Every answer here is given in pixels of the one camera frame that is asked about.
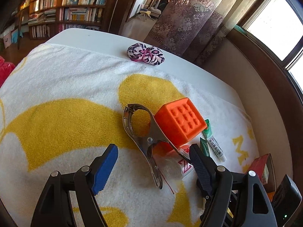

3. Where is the wooden bookshelf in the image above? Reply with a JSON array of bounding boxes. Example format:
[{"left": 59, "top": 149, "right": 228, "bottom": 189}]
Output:
[{"left": 22, "top": 0, "right": 118, "bottom": 40}]

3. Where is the green gold tube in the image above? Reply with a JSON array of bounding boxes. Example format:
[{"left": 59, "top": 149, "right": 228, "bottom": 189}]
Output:
[{"left": 200, "top": 137, "right": 210, "bottom": 157}]

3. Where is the red blanket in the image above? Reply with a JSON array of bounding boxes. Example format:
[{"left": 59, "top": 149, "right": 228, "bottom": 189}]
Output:
[{"left": 0, "top": 56, "right": 15, "bottom": 87}]

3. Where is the purple patterned curtain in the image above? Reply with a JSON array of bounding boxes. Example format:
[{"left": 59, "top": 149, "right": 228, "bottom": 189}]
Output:
[{"left": 144, "top": 0, "right": 256, "bottom": 67}]

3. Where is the white yellow towel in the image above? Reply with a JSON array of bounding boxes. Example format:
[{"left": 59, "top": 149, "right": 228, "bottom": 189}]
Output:
[{"left": 1, "top": 44, "right": 259, "bottom": 226}]

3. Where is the pink leopard scrunchie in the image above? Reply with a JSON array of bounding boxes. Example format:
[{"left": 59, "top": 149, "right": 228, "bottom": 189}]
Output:
[{"left": 126, "top": 43, "right": 165, "bottom": 66}]

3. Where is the green yellow medicine box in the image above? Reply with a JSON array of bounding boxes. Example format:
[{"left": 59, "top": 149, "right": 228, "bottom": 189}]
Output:
[{"left": 261, "top": 163, "right": 269, "bottom": 185}]

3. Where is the wooden stool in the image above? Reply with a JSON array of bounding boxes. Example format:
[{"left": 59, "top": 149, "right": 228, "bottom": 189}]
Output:
[{"left": 139, "top": 10, "right": 154, "bottom": 22}]

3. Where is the white red roll package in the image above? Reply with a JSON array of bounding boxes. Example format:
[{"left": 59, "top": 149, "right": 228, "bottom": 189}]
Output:
[{"left": 153, "top": 142, "right": 194, "bottom": 194}]

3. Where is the small wooden shelf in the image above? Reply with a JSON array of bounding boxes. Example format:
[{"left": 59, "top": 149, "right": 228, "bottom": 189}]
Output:
[{"left": 1, "top": 0, "right": 30, "bottom": 51}]

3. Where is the large metal clamp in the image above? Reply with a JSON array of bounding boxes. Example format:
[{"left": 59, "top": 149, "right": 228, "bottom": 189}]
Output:
[{"left": 123, "top": 104, "right": 191, "bottom": 189}]

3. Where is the pink storage bin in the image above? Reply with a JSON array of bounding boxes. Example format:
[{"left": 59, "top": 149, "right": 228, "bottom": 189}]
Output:
[{"left": 1, "top": 32, "right": 12, "bottom": 49}]

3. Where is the red tin box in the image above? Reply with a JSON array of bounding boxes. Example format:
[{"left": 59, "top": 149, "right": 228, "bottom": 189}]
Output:
[{"left": 247, "top": 153, "right": 277, "bottom": 193}]

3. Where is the white green ointment tube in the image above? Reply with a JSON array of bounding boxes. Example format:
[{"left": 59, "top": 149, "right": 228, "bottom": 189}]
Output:
[{"left": 202, "top": 119, "right": 226, "bottom": 162}]

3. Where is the orange studded rubber cube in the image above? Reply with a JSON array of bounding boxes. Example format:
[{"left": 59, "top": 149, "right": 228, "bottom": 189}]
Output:
[{"left": 154, "top": 97, "right": 207, "bottom": 148}]

